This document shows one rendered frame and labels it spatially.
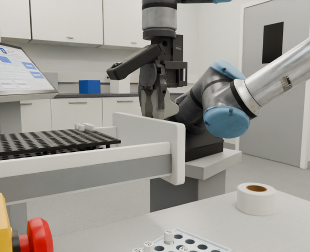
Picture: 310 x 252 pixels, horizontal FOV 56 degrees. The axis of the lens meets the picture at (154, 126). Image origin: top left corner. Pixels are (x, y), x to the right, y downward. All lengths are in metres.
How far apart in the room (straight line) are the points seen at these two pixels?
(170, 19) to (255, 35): 3.84
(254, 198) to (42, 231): 0.41
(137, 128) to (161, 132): 0.10
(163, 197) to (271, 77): 0.54
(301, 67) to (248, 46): 3.74
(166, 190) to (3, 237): 0.85
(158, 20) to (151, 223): 0.39
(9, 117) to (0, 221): 1.25
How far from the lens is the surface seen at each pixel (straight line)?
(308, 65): 0.77
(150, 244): 0.37
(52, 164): 0.45
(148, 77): 0.62
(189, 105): 0.95
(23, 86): 1.39
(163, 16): 0.62
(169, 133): 0.52
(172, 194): 1.01
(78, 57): 4.36
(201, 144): 0.97
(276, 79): 0.77
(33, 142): 0.53
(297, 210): 0.63
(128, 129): 0.67
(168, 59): 0.64
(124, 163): 0.48
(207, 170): 0.89
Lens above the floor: 0.99
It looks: 8 degrees down
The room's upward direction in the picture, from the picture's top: straight up
